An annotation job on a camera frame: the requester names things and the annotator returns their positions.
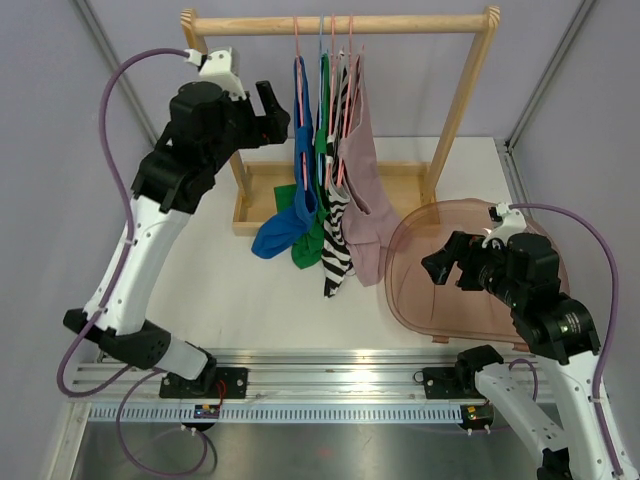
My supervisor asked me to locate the blue tank top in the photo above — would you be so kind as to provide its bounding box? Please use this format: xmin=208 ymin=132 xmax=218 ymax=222
xmin=251 ymin=56 xmax=318 ymax=259

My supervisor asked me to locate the wooden clothes rack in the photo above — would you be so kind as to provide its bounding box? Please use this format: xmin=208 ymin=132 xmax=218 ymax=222
xmin=180 ymin=5 xmax=501 ymax=237

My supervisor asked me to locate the pink wire hanger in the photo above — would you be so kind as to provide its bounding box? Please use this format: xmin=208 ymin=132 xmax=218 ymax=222
xmin=292 ymin=16 xmax=308 ymax=191

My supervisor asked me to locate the pink hanger of striped top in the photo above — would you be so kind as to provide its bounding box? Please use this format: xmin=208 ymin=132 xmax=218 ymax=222
xmin=324 ymin=14 xmax=341 ymax=190

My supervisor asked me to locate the translucent pink plastic basket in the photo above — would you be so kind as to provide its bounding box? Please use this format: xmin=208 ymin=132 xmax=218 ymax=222
xmin=383 ymin=198 xmax=572 ymax=345

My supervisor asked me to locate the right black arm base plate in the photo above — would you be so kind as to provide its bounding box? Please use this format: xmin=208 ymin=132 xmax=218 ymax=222
xmin=412 ymin=367 xmax=485 ymax=401

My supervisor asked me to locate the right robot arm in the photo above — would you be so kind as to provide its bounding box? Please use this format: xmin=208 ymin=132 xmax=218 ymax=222
xmin=421 ymin=231 xmax=639 ymax=479

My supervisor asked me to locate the green tank top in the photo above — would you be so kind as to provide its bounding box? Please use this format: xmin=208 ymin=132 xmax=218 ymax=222
xmin=291 ymin=52 xmax=330 ymax=269

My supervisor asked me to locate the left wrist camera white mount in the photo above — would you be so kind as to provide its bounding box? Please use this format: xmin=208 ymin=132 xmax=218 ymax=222
xmin=184 ymin=47 xmax=248 ymax=101

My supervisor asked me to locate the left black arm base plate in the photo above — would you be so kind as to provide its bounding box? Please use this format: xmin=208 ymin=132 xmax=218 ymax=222
xmin=159 ymin=366 xmax=249 ymax=400

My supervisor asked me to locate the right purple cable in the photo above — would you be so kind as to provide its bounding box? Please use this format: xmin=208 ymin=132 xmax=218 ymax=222
xmin=508 ymin=202 xmax=624 ymax=476

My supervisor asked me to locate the black white striped tank top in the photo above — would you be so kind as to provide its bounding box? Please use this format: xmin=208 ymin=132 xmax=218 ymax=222
xmin=321 ymin=49 xmax=353 ymax=298

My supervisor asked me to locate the white slotted cable duct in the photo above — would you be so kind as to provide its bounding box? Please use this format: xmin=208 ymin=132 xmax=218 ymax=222
xmin=89 ymin=402 xmax=462 ymax=424

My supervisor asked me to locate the pink tank top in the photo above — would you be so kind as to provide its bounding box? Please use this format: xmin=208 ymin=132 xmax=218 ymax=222
xmin=339 ymin=54 xmax=400 ymax=287

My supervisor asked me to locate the aluminium rail base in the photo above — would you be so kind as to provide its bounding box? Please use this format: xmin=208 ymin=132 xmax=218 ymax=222
xmin=68 ymin=349 xmax=457 ymax=403

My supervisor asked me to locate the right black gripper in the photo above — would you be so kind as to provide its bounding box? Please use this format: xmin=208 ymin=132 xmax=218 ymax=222
xmin=421 ymin=230 xmax=526 ymax=307

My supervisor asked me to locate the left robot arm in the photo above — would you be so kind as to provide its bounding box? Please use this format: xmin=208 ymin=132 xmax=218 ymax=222
xmin=63 ymin=81 xmax=290 ymax=398

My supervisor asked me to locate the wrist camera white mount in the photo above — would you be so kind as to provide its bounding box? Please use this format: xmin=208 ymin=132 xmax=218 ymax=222
xmin=184 ymin=47 xmax=248 ymax=101
xmin=482 ymin=203 xmax=527 ymax=248

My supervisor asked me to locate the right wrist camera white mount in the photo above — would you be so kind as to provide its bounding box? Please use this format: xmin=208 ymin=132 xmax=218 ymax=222
xmin=482 ymin=203 xmax=527 ymax=248

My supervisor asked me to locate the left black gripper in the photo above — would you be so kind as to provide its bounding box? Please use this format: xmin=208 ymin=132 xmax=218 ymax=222
xmin=202 ymin=80 xmax=288 ymax=173

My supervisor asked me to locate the blue wire hanger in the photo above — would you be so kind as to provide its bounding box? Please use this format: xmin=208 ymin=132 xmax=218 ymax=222
xmin=314 ymin=15 xmax=326 ymax=184

